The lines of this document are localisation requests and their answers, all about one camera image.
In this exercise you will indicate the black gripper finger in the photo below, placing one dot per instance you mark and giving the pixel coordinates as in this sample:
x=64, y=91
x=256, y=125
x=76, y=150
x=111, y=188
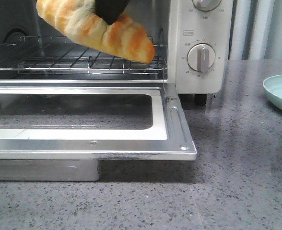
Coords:
x=110, y=10

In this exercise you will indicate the golden croissant bread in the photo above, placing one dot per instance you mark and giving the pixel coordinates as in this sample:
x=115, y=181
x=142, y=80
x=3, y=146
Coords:
x=76, y=19

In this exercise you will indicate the oven glass door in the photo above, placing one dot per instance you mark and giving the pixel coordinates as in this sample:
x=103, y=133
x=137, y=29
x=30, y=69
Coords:
x=61, y=130

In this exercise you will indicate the white Toshiba toaster oven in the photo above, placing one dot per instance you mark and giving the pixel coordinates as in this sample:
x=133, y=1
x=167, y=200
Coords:
x=173, y=26

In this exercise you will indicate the temperature knob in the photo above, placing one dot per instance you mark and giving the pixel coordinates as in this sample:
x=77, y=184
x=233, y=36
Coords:
x=206, y=5

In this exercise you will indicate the timer knob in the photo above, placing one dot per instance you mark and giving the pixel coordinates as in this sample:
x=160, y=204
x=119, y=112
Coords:
x=201, y=57

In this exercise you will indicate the grey curtain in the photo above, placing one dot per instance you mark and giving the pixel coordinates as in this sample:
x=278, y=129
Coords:
x=256, y=30

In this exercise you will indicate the light green plate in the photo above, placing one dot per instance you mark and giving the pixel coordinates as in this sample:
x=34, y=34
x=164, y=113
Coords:
x=273, y=90

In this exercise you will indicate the metal wire oven rack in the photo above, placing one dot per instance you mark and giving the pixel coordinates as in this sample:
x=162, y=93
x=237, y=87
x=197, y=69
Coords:
x=58, y=54

